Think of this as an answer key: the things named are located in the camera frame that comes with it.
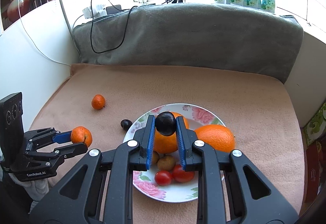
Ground small mandarin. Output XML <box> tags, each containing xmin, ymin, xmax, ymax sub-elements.
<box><xmin>91</xmin><ymin>94</ymin><xmax>106</xmax><ymax>110</ymax></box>
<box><xmin>70</xmin><ymin>126</ymin><xmax>92</xmax><ymax>147</ymax></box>

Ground smooth large orange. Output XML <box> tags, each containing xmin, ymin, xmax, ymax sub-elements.
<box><xmin>195</xmin><ymin>124</ymin><xmax>235</xmax><ymax>153</ymax></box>

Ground red cherry tomato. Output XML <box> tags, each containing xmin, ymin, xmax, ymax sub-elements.
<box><xmin>154</xmin><ymin>170</ymin><xmax>173</xmax><ymax>186</ymax></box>
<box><xmin>172</xmin><ymin>164</ymin><xmax>195</xmax><ymax>183</ymax></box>

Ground floral white plate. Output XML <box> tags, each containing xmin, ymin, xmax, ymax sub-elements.
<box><xmin>123</xmin><ymin>103</ymin><xmax>224</xmax><ymax>203</ymax></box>

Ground brown longan fruit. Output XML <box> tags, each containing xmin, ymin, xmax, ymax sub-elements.
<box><xmin>157</xmin><ymin>155</ymin><xmax>176</xmax><ymax>172</ymax></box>

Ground dark cherry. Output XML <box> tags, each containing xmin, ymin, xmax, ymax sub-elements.
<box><xmin>155</xmin><ymin>111</ymin><xmax>177</xmax><ymax>137</ymax></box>
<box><xmin>120</xmin><ymin>119</ymin><xmax>133</xmax><ymax>131</ymax></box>

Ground speckled orange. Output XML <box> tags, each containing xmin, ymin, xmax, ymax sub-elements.
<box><xmin>153</xmin><ymin>111</ymin><xmax>191</xmax><ymax>154</ymax></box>

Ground gloved left hand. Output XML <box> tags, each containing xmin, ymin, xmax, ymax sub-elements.
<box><xmin>9</xmin><ymin>173</ymin><xmax>49</xmax><ymax>201</ymax></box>

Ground peach blanket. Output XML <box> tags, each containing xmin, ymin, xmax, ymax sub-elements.
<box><xmin>31</xmin><ymin>64</ymin><xmax>304</xmax><ymax>211</ymax></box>

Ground red white vase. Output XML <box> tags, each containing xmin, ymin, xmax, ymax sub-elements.
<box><xmin>7</xmin><ymin>0</ymin><xmax>30</xmax><ymax>23</ymax></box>

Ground white power strip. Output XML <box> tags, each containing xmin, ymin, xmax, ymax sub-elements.
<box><xmin>82</xmin><ymin>5</ymin><xmax>107</xmax><ymax>19</ymax></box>

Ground grey blanket cushion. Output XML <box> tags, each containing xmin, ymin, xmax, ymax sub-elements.
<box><xmin>72</xmin><ymin>3</ymin><xmax>304</xmax><ymax>82</ymax></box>

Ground black left camera box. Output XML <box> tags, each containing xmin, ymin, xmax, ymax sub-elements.
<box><xmin>0</xmin><ymin>92</ymin><xmax>24</xmax><ymax>164</ymax></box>

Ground white cable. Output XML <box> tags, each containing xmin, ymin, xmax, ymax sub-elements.
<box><xmin>15</xmin><ymin>0</ymin><xmax>72</xmax><ymax>67</ymax></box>

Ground black cable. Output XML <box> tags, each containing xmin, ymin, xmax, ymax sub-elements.
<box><xmin>90</xmin><ymin>0</ymin><xmax>139</xmax><ymax>54</ymax></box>

